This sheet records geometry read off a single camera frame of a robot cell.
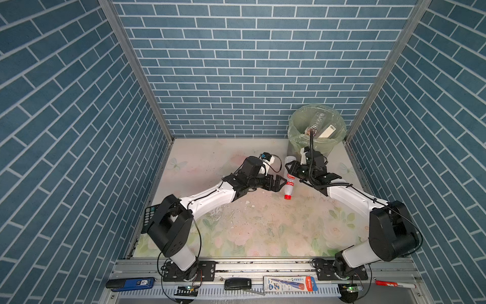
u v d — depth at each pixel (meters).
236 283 0.68
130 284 0.68
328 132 0.91
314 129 0.95
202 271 0.72
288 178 0.84
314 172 0.68
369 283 0.69
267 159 0.74
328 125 0.91
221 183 0.58
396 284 0.71
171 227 0.44
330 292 0.71
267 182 0.73
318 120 0.94
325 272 0.74
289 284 0.71
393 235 0.44
